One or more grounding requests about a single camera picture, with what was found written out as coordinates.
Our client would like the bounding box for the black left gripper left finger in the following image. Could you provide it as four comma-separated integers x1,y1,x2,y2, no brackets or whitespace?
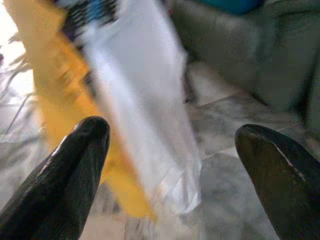
0,115,111,240

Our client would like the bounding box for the white t-shirt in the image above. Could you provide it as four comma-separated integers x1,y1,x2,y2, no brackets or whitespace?
82,0,203,216

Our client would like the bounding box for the yellow t-shirt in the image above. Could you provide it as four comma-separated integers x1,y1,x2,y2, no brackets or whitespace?
7,0,158,223

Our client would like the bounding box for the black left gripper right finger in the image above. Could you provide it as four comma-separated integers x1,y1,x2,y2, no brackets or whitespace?
234,123,320,240

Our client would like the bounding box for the teal blue plastic case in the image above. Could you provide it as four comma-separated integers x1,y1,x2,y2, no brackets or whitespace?
192,0,266,16

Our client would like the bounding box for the grey-green leather sofa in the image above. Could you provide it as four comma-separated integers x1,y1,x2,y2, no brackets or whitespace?
169,0,320,131

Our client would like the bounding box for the blue plaid shirt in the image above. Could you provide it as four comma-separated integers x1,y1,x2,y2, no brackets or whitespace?
61,0,123,41

